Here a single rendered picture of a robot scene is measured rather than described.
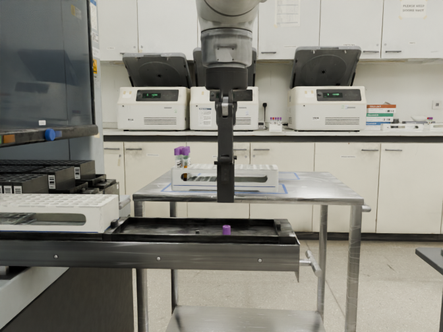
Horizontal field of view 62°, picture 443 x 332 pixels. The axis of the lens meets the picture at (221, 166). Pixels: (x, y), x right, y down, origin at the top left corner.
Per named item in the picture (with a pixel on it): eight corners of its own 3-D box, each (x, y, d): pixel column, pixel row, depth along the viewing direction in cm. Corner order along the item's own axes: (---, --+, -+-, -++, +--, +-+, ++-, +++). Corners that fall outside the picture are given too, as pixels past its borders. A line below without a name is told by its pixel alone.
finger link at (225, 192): (234, 163, 65) (234, 163, 64) (234, 201, 66) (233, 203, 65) (217, 163, 65) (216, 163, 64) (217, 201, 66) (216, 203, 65)
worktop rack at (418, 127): (382, 131, 302) (383, 124, 301) (380, 130, 312) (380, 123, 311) (422, 132, 296) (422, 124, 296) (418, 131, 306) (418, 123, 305)
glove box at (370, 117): (366, 121, 330) (366, 112, 329) (361, 121, 342) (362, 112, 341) (393, 121, 329) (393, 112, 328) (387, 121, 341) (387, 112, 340)
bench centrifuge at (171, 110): (116, 131, 302) (113, 49, 294) (139, 128, 363) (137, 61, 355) (184, 132, 298) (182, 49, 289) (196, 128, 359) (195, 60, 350)
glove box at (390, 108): (368, 112, 329) (368, 101, 328) (364, 112, 341) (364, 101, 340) (397, 112, 327) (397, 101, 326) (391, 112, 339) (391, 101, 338)
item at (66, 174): (68, 186, 109) (68, 166, 108) (76, 186, 109) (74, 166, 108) (48, 194, 98) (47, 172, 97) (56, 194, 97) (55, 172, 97)
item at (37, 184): (41, 197, 94) (39, 174, 93) (49, 197, 94) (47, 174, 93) (14, 209, 82) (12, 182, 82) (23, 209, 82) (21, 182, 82)
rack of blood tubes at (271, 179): (170, 190, 104) (170, 168, 103) (177, 183, 114) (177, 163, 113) (278, 192, 101) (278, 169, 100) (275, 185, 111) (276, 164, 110)
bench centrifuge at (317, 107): (295, 132, 295) (297, 41, 285) (286, 129, 356) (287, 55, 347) (367, 132, 292) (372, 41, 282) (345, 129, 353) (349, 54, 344)
